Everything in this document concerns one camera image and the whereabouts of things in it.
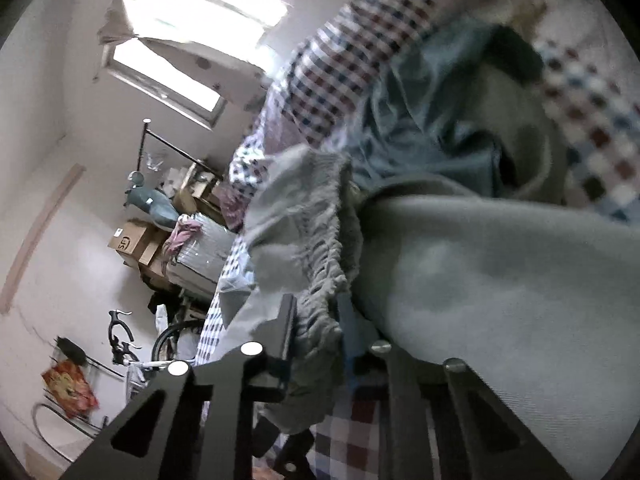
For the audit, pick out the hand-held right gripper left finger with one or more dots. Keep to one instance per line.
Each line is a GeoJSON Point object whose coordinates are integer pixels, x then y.
{"type": "Point", "coordinates": [287, 330]}

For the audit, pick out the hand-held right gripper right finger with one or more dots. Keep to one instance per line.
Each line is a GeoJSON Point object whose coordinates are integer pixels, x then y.
{"type": "Point", "coordinates": [350, 355]}

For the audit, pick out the light blue towel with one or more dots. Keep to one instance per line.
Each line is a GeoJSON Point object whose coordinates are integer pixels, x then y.
{"type": "Point", "coordinates": [475, 285]}

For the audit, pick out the teal shirt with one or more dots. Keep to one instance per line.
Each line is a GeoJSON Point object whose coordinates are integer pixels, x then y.
{"type": "Point", "coordinates": [425, 110]}

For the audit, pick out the black clothes rack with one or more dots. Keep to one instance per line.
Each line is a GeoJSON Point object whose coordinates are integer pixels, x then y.
{"type": "Point", "coordinates": [167, 144]}

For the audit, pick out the silver ribbed suitcase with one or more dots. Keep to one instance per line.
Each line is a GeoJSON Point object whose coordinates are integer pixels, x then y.
{"type": "Point", "coordinates": [200, 255]}

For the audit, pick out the pink cloth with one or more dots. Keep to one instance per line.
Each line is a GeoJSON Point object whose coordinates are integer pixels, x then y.
{"type": "Point", "coordinates": [180, 232]}

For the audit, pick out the cardboard boxes pile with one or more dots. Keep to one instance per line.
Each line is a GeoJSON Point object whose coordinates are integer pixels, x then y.
{"type": "Point", "coordinates": [195, 192]}

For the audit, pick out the bicycle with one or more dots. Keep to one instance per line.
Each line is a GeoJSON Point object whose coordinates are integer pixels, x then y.
{"type": "Point", "coordinates": [122, 347]}

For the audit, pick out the cardboard box with round logo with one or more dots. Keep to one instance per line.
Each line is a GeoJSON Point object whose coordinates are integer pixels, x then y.
{"type": "Point", "coordinates": [130, 242]}

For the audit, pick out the blue plush toy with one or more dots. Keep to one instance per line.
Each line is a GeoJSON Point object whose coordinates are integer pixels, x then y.
{"type": "Point", "coordinates": [150, 205]}

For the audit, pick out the olive garment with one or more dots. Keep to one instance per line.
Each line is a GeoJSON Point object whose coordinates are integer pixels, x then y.
{"type": "Point", "coordinates": [530, 135]}

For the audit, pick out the checked bed sheet with lace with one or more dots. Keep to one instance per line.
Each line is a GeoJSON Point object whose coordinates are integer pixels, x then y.
{"type": "Point", "coordinates": [595, 125]}

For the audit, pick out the window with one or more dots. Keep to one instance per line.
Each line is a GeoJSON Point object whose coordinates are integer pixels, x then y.
{"type": "Point", "coordinates": [200, 5]}

